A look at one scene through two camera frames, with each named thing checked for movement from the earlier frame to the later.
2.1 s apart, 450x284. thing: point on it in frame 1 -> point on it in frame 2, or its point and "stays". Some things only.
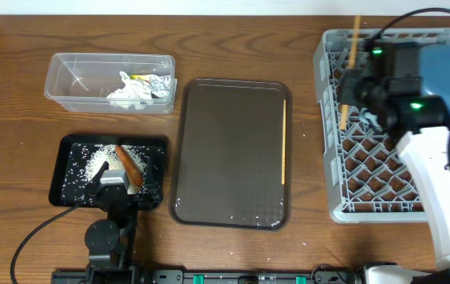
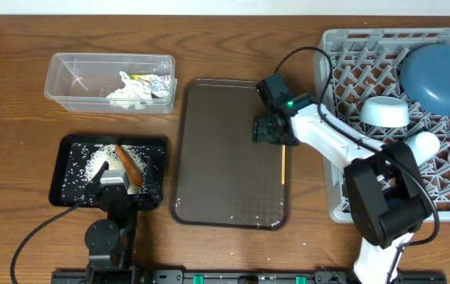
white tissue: x=136 y=94 stays
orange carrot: x=129 y=165 stays
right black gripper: x=350 y=78 -> x=260 y=131
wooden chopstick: x=283 y=144 stays
